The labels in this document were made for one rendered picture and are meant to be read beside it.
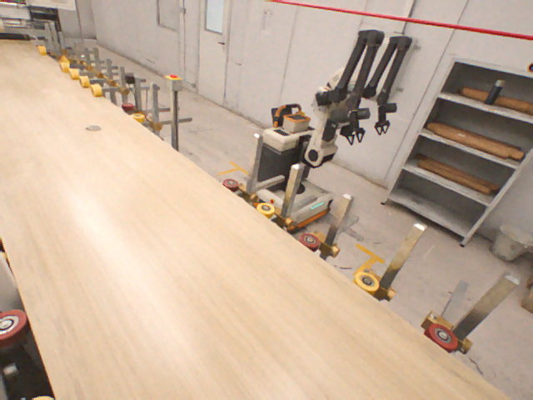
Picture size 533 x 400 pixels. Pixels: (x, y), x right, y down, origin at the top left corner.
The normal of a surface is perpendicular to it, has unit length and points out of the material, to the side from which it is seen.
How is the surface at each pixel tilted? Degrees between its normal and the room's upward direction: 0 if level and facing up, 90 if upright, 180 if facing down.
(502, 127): 90
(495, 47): 90
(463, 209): 90
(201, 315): 0
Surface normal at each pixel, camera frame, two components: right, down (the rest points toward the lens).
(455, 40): -0.71, 0.30
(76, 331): 0.15, -0.81
